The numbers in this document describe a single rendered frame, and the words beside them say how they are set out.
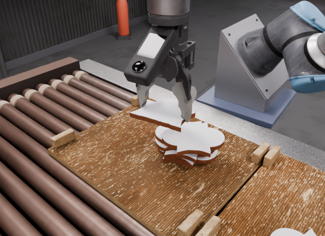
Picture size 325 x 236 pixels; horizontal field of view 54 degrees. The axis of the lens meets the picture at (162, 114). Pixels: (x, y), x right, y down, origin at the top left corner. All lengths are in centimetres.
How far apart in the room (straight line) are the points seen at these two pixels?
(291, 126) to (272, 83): 162
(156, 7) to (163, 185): 35
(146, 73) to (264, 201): 34
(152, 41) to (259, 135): 45
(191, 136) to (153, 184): 13
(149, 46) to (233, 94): 59
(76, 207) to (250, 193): 35
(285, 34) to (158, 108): 48
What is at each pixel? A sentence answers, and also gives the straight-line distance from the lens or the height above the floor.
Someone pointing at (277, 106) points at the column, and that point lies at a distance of 114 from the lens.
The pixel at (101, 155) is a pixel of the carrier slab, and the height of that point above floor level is 94.
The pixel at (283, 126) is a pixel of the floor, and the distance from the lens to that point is 270.
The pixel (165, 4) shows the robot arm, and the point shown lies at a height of 129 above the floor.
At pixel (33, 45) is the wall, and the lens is 400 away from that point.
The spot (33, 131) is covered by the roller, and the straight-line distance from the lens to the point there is 94.
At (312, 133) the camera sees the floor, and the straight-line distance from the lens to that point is 270.
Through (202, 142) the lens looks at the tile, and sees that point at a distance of 68.
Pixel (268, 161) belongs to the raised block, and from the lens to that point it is 75.
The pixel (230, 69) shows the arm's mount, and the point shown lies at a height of 99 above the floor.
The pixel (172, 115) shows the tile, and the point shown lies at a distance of 65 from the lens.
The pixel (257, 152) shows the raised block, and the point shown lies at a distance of 75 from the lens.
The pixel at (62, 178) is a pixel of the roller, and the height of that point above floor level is 91.
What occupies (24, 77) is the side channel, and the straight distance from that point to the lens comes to 118.
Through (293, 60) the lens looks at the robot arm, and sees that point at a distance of 94.
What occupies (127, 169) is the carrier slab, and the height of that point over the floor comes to 94.
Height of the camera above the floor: 141
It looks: 32 degrees down
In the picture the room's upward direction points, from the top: straight up
